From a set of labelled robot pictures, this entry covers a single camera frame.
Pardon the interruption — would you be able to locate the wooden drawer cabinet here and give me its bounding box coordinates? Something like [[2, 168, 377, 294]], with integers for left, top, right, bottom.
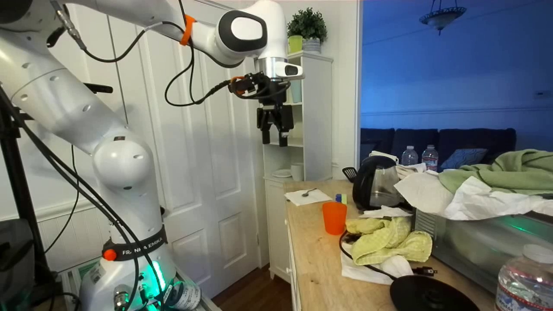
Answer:
[[283, 180, 503, 311]]

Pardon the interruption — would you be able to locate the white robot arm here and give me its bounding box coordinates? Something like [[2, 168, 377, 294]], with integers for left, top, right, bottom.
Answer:
[[0, 0, 302, 311]]

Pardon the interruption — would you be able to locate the water bottle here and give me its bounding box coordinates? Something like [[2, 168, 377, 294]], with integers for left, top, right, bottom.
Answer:
[[422, 145, 439, 171], [401, 145, 420, 166]]

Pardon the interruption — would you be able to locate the green blanket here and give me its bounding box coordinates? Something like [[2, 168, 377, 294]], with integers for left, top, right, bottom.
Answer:
[[439, 149, 553, 195]]

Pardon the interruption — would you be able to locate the orange plastic cup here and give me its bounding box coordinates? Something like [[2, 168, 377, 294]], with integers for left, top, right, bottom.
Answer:
[[321, 202, 347, 235]]

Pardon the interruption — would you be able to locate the white panel door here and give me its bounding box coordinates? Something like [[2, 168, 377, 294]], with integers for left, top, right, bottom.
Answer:
[[102, 0, 266, 301]]

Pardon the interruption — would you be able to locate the hanging ceiling lamp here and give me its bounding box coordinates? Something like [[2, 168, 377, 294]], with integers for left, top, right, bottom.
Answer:
[[420, 0, 467, 33]]

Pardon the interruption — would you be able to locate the white paper sheet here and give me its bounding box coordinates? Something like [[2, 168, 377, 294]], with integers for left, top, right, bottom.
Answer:
[[285, 188, 328, 206]]

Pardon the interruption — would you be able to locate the right water bottle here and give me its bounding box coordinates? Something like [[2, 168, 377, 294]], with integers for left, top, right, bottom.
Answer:
[[422, 145, 439, 171]]

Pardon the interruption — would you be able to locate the clear plastic storage bin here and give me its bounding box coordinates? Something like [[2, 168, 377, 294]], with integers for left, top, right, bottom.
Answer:
[[415, 211, 553, 294]]

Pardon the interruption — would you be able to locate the white crumpled cloth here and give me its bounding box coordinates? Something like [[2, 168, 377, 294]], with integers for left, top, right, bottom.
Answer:
[[394, 173, 553, 221]]

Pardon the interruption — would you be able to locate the white paper towel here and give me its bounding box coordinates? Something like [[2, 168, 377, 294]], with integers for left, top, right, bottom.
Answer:
[[340, 254, 413, 285]]

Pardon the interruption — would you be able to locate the yellow green towel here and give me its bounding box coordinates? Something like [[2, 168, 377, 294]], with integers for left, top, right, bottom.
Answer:
[[346, 218, 432, 265]]

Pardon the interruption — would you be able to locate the dark blue sofa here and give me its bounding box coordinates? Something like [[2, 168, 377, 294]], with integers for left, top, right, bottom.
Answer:
[[359, 128, 517, 169]]

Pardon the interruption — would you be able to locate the black round lid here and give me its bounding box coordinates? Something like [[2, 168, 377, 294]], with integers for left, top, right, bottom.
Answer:
[[389, 275, 479, 311]]

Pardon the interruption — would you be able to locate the black tripod stand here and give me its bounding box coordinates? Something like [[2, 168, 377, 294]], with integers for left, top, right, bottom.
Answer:
[[0, 88, 57, 294]]

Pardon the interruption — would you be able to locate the potted green plant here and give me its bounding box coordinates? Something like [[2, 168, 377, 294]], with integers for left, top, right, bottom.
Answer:
[[287, 7, 327, 54]]

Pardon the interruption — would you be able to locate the black camera on stand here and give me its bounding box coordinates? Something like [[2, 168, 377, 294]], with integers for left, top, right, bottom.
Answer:
[[85, 83, 114, 93]]

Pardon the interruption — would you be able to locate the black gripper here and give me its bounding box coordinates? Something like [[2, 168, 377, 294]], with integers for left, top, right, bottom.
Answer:
[[254, 73, 294, 147]]

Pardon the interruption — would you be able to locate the black bag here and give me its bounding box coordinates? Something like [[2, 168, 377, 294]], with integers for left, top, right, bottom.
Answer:
[[353, 156, 403, 211]]

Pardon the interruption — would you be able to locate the clear plastic water jug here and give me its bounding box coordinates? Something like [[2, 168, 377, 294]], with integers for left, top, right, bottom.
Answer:
[[496, 244, 553, 311]]

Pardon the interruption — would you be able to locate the left water bottle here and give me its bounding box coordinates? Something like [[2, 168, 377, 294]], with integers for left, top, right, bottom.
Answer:
[[401, 145, 420, 166]]

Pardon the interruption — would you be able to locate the white shelf unit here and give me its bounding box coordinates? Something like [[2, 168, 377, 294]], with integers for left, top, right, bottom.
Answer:
[[263, 52, 334, 282]]

